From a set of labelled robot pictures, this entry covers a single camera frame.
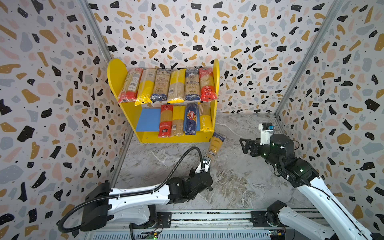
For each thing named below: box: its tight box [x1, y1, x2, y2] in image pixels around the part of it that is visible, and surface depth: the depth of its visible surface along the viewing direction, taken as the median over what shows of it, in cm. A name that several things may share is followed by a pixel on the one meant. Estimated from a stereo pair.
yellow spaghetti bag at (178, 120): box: [171, 105, 186, 137], surface depth 97 cm
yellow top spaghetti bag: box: [166, 68, 187, 104], surface depth 75 cm
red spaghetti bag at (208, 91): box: [199, 67, 218, 102], surface depth 74 cm
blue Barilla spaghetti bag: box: [183, 102, 200, 135], surface depth 97 cm
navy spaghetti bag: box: [207, 132, 226, 159], surface depth 81 cm
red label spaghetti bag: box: [118, 68, 144, 103], surface depth 74 cm
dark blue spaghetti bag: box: [150, 69, 172, 102], surface depth 76 cm
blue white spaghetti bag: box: [184, 67, 201, 101], surface depth 76 cm
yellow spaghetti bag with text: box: [198, 102, 214, 131], surface depth 96 cm
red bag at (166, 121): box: [158, 104, 174, 138], surface depth 96 cm
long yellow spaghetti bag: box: [134, 68, 158, 107], surface depth 74 cm
